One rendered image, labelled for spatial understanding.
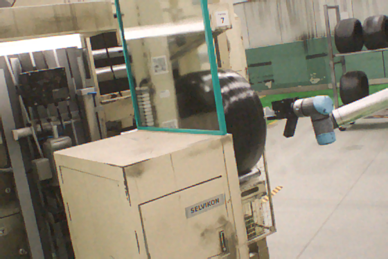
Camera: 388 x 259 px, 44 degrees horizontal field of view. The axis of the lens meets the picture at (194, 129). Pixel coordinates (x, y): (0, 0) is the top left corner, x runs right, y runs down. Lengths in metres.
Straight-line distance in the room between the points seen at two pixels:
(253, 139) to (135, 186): 1.00
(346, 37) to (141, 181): 6.37
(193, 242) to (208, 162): 0.25
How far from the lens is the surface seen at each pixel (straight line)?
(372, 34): 7.45
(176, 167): 1.43
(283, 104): 2.07
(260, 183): 2.44
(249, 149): 2.26
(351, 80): 7.62
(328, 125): 1.96
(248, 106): 2.24
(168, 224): 1.44
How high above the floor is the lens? 1.54
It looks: 9 degrees down
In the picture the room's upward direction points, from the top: 9 degrees counter-clockwise
